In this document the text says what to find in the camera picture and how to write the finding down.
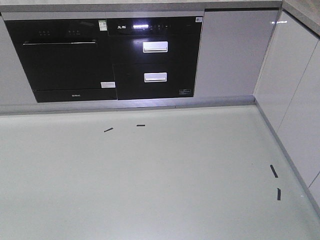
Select black disinfection cabinet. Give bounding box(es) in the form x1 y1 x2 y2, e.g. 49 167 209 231
107 16 203 100

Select white side cabinet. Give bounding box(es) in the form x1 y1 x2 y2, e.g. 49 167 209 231
253 9 320 198

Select upper silver drawer handle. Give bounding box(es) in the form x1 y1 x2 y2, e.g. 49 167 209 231
142 41 169 53

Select black built-in dishwasher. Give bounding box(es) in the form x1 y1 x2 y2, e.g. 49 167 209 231
5 19 117 103

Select black floor tape strip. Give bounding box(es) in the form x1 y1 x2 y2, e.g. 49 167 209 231
277 188 282 201

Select silver drawer handle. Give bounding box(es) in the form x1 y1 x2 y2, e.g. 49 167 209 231
142 41 169 53
143 72 168 83

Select lower silver drawer handle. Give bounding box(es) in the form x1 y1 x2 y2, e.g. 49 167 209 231
143 72 168 83

